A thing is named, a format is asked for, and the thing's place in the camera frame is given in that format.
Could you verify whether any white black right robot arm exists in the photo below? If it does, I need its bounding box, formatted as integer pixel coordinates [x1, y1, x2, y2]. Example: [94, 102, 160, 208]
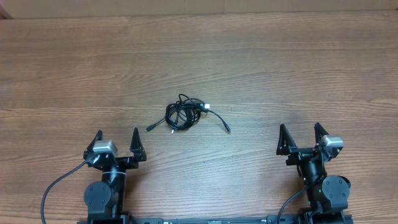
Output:
[275, 123, 353, 223]

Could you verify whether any thin black cable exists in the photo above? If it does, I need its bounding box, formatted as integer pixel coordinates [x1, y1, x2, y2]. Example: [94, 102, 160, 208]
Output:
[145, 102, 231, 133]

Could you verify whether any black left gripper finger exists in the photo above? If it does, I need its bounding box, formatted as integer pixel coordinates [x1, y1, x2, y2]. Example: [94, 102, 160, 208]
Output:
[129, 127, 147, 162]
[83, 130, 103, 157]

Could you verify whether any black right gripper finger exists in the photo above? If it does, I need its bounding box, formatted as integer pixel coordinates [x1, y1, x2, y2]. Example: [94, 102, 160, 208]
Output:
[276, 123, 297, 156]
[314, 123, 329, 144]

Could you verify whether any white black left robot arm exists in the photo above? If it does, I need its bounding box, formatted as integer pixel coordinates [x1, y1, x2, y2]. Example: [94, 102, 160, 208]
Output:
[83, 128, 147, 224]

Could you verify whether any black USB cable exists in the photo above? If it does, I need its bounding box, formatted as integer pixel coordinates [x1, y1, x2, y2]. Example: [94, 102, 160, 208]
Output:
[165, 93, 211, 135]

